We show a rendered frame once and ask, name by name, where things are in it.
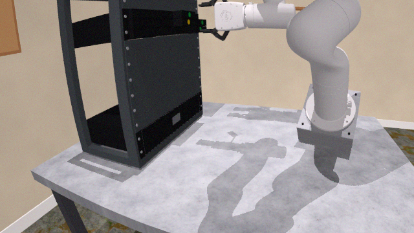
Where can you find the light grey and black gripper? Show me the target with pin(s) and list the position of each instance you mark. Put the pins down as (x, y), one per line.
(228, 16)

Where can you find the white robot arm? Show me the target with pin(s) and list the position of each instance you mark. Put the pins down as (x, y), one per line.
(313, 34)

